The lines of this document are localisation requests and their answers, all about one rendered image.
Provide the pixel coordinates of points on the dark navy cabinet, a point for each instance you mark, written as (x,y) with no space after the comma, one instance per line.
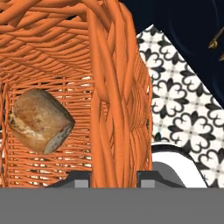
(186,26)

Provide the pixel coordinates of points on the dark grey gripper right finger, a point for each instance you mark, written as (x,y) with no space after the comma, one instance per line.
(148,178)

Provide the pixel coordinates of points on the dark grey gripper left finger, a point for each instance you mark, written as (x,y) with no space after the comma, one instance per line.
(76,178)

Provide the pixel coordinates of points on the white round object black rim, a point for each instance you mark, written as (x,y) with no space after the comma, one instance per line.
(172,166)

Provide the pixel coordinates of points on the brown bread loaf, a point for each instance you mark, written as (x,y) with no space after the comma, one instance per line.
(39,119)

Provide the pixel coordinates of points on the orange wicker basket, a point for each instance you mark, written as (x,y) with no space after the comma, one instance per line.
(113,87)

